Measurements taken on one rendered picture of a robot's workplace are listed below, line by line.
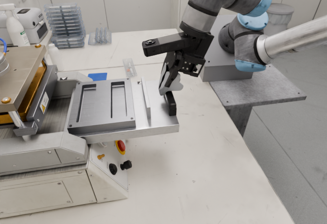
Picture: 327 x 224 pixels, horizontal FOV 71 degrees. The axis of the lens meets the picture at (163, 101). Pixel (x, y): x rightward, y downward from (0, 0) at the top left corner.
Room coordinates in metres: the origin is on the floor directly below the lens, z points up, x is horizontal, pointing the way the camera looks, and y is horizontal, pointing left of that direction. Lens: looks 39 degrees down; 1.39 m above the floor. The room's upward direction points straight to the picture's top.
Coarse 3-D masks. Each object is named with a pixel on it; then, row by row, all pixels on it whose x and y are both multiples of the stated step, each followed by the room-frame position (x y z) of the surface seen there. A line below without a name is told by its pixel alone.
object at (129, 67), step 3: (123, 60) 1.14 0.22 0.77; (126, 60) 1.14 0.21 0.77; (129, 60) 1.14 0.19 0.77; (123, 63) 1.10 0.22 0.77; (126, 63) 1.10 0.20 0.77; (129, 63) 1.10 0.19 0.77; (132, 63) 1.10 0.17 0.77; (126, 66) 1.07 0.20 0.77; (129, 66) 1.07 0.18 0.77; (132, 66) 1.07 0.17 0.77; (126, 69) 1.04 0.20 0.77; (129, 69) 1.04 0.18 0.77; (132, 69) 1.04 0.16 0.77; (126, 72) 1.01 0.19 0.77; (129, 72) 1.01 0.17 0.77; (132, 72) 1.01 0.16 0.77; (135, 72) 1.01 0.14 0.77
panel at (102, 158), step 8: (96, 144) 0.41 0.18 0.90; (112, 144) 0.48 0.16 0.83; (96, 152) 0.39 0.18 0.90; (104, 152) 0.41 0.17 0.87; (112, 152) 0.45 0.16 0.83; (120, 152) 0.48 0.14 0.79; (96, 160) 0.36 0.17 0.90; (104, 160) 0.39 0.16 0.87; (112, 160) 0.41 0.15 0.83; (120, 160) 0.44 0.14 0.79; (104, 168) 0.36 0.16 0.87; (120, 168) 0.41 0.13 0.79; (112, 176) 0.36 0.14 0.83; (120, 176) 0.39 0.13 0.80; (120, 184) 0.36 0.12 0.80
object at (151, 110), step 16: (144, 80) 0.57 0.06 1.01; (144, 96) 0.51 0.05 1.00; (160, 96) 0.55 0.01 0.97; (144, 112) 0.47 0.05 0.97; (160, 112) 0.47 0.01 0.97; (64, 128) 0.41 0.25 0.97; (128, 128) 0.41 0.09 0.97; (144, 128) 0.41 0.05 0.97; (160, 128) 0.42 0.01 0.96; (176, 128) 0.43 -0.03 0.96
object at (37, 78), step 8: (40, 72) 0.54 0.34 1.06; (32, 80) 0.50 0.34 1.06; (40, 80) 0.50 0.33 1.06; (32, 88) 0.46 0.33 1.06; (24, 96) 0.43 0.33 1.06; (32, 96) 0.43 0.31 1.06; (24, 104) 0.40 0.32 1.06; (24, 112) 0.37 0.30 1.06; (0, 120) 0.36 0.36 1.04; (8, 120) 0.37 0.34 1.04; (24, 120) 0.37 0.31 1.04; (0, 128) 0.36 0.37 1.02
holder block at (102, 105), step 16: (112, 80) 0.60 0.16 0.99; (128, 80) 0.60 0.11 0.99; (80, 96) 0.52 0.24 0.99; (96, 96) 0.51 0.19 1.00; (112, 96) 0.53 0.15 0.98; (128, 96) 0.51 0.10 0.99; (80, 112) 0.46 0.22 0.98; (96, 112) 0.45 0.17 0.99; (112, 112) 0.46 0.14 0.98; (128, 112) 0.45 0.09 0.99; (80, 128) 0.39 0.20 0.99; (96, 128) 0.40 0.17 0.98; (112, 128) 0.41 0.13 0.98
